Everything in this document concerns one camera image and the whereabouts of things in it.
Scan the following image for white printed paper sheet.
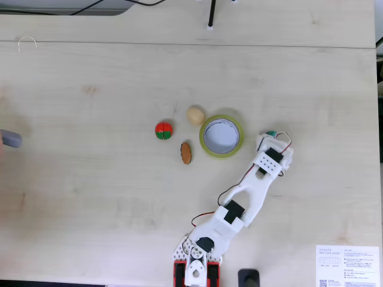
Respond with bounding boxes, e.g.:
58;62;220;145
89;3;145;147
315;245;377;287

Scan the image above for white wire hook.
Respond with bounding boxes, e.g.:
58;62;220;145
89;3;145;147
17;35;38;53

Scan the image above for yellow packing tape roll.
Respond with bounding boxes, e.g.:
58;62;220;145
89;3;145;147
199;114;245;160

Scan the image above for black cable on desk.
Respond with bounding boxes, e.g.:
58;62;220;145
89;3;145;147
67;0;168;16

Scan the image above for grey blurred object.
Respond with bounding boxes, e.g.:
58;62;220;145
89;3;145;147
0;129;23;149

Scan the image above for black monitor stand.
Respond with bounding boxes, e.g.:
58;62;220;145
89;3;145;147
238;268;260;287

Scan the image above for toy hamburger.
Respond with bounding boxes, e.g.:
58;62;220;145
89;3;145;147
180;141;193;165

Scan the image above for beige toy egg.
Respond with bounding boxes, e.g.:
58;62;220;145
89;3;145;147
186;106;206;126

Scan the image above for black camera tripod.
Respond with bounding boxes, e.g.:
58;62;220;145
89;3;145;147
196;0;239;32

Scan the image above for red toy tomato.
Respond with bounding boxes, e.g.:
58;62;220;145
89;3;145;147
154;120;174;141

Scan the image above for red white servo cable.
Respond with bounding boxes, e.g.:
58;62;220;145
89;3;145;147
275;131;293;149

